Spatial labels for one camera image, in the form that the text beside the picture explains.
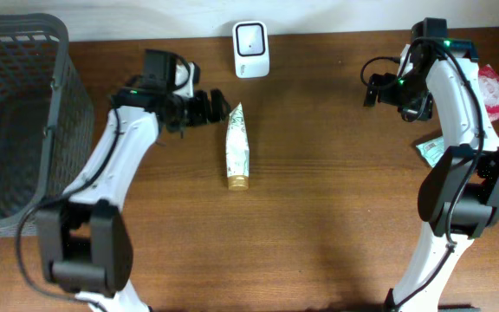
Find mint green wipes packet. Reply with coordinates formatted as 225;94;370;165
416;137;445;167

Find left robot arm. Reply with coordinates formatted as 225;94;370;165
30;49;230;311

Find grey plastic mesh basket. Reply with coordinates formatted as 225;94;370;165
0;13;94;237

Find red floral tissue pack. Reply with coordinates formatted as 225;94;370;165
478;64;499;121

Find white barcode scanner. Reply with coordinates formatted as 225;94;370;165
232;21;270;79

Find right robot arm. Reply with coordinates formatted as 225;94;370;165
361;17;499;311

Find white cream tube gold cap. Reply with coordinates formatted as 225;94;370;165
225;103;250;191

